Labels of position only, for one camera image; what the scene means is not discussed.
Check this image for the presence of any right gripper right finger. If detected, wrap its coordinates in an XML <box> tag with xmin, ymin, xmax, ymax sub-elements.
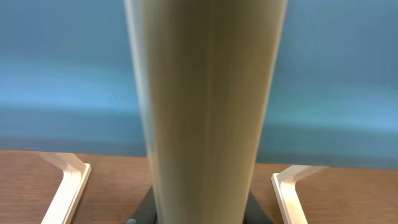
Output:
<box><xmin>243</xmin><ymin>190</ymin><xmax>275</xmax><ymax>224</ymax></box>

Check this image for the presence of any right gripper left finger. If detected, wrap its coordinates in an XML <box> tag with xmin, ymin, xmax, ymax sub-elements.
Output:
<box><xmin>125</xmin><ymin>185</ymin><xmax>159</xmax><ymax>224</ymax></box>

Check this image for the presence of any white pipette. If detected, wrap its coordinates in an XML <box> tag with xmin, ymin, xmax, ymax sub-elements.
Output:
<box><xmin>123</xmin><ymin>0</ymin><xmax>289</xmax><ymax>224</ymax></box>

